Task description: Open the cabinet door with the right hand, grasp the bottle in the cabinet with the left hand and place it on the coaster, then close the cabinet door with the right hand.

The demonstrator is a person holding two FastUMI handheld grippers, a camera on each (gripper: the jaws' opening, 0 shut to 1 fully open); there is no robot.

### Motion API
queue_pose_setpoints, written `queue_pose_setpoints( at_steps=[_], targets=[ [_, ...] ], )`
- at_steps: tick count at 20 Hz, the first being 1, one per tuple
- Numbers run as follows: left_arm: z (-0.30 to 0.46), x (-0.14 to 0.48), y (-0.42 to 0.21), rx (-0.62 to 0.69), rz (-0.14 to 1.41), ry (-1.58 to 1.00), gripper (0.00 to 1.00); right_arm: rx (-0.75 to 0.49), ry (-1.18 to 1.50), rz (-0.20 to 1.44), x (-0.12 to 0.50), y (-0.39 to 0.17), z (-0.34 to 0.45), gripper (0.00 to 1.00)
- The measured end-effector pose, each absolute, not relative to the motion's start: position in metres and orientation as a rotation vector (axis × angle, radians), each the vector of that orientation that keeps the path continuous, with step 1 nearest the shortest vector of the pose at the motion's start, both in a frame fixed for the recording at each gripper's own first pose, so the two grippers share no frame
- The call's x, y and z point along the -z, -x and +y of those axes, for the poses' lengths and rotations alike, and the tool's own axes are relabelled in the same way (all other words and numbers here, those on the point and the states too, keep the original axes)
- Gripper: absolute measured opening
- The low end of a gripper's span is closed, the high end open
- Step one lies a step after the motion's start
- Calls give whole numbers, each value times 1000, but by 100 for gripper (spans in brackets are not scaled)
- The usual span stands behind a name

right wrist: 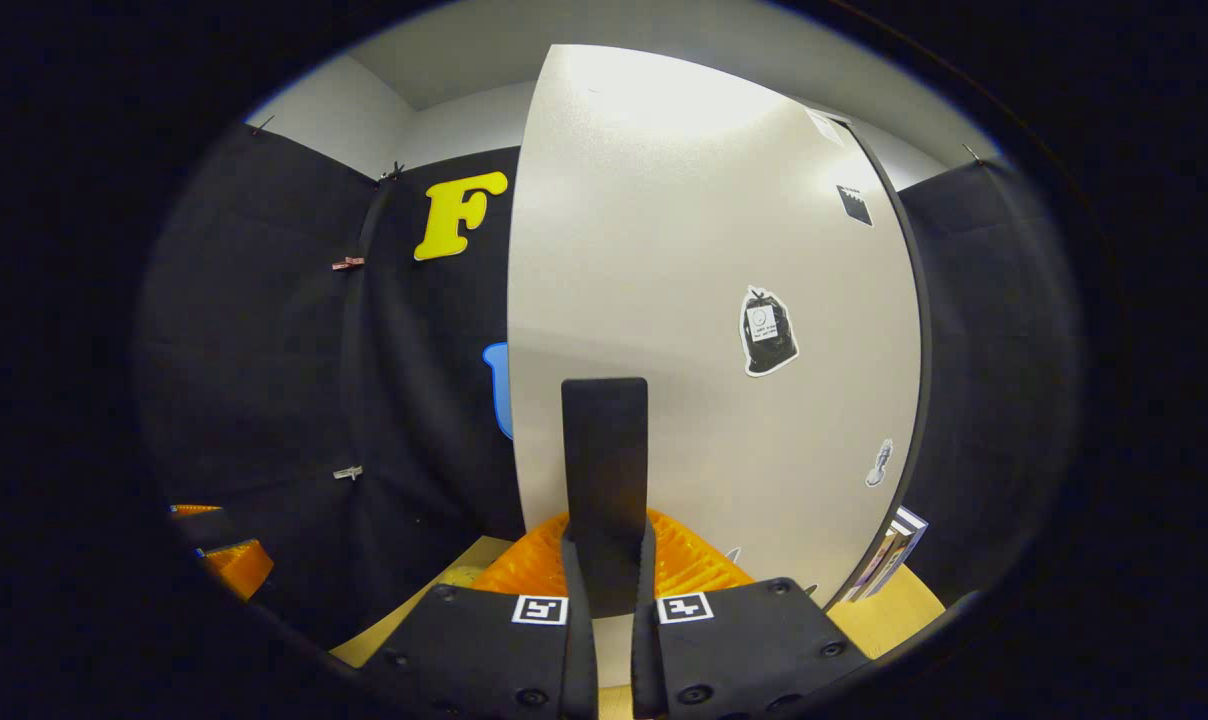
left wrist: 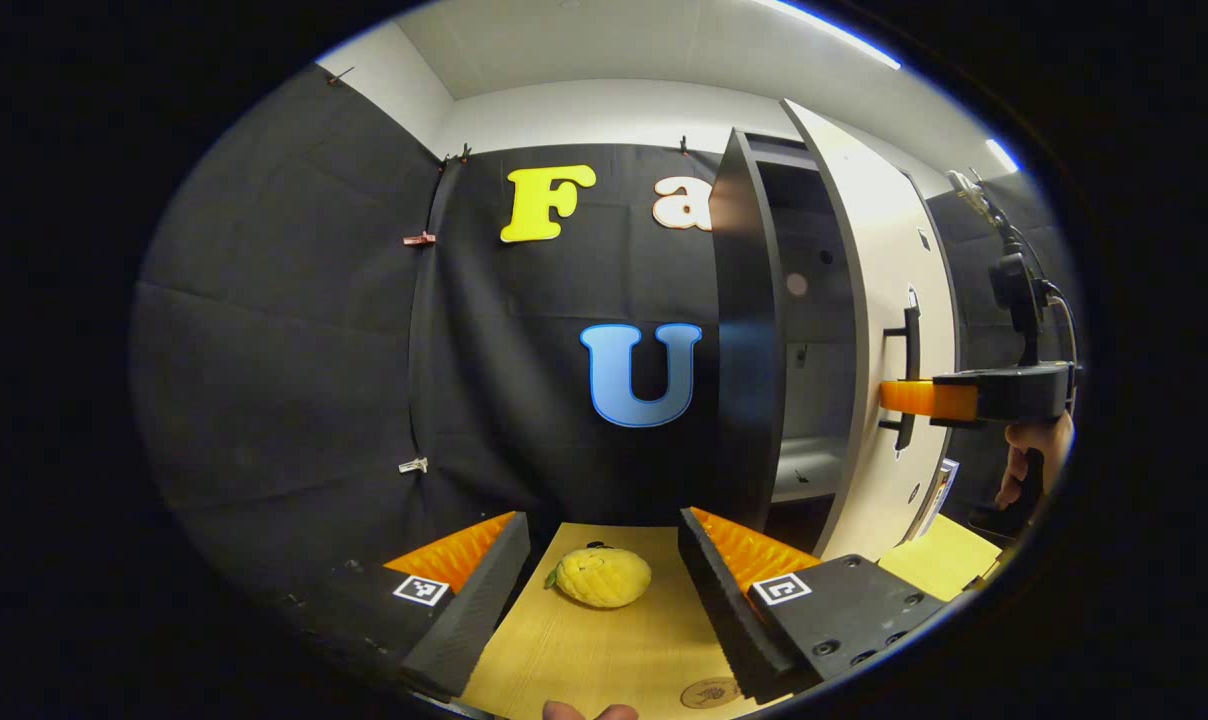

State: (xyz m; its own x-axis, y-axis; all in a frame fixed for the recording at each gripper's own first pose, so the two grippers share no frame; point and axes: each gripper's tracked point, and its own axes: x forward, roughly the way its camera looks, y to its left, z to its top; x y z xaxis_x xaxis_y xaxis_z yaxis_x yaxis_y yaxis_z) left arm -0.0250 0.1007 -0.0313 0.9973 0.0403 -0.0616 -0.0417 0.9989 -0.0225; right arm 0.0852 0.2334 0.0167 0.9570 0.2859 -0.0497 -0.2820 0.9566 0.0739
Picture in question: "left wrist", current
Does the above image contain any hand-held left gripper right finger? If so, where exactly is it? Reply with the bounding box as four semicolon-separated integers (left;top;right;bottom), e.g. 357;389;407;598
677;506;950;706

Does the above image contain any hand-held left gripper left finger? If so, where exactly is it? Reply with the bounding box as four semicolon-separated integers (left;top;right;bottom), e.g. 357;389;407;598
274;510;532;703

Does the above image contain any black door handle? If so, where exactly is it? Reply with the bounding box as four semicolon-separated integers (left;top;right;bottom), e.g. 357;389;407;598
877;305;923;454

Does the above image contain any beige cabinet door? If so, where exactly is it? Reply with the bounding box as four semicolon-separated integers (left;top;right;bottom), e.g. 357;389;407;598
782;98;961;562

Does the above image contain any yellow lemon toy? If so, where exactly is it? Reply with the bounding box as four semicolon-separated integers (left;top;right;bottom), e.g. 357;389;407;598
544;543;654;610

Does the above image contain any black backdrop cloth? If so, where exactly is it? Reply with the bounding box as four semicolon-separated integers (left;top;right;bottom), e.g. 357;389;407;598
129;65;1081;641

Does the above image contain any black cable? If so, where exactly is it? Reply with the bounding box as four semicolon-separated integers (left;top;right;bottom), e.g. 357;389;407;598
1004;225;1081;367

